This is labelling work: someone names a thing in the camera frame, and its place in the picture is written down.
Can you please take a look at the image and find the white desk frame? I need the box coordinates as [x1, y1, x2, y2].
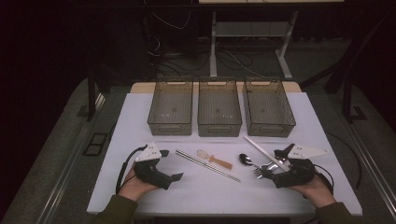
[198, 0, 346, 80]

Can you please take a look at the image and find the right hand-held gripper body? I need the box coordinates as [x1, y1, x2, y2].
[273, 143, 331, 189]

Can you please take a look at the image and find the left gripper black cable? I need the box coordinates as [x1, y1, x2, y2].
[115, 144, 148, 195]

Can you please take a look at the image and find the metal fork brown handle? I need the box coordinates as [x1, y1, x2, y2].
[252, 161, 281, 180]

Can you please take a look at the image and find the amber plastic spoon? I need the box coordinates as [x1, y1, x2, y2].
[196, 148, 233, 171]

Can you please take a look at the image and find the black metal stand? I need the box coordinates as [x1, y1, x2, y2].
[86, 66, 110, 122]
[342, 71, 368, 124]

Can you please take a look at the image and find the metal chopstick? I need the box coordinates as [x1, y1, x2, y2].
[175, 150, 241, 184]
[176, 148, 242, 182]

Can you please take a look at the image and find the bundle of floor cables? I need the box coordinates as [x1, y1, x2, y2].
[152, 49, 265, 78]

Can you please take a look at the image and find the black floor socket frame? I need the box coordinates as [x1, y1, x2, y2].
[82, 133, 109, 157]

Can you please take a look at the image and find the hanging white cable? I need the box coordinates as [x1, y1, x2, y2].
[146, 0, 191, 31]

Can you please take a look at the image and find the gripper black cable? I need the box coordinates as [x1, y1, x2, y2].
[115, 144, 148, 195]
[314, 163, 334, 195]

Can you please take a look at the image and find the metal spoon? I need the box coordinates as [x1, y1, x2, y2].
[238, 153, 265, 170]

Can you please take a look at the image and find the black cable on floor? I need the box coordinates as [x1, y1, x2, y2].
[325, 131, 363, 190]

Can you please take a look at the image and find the person's left hand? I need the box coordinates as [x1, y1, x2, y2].
[118, 167, 160, 203]

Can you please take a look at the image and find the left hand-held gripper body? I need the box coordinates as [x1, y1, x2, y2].
[133, 141, 173, 191]

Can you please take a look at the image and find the transparent brown storage bin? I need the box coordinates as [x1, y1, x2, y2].
[242, 77, 297, 138]
[197, 77, 243, 138]
[147, 77, 194, 137]

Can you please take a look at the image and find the person's right hand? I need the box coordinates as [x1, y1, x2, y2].
[288, 175, 338, 209]

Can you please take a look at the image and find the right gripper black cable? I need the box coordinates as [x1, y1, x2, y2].
[314, 163, 334, 195]

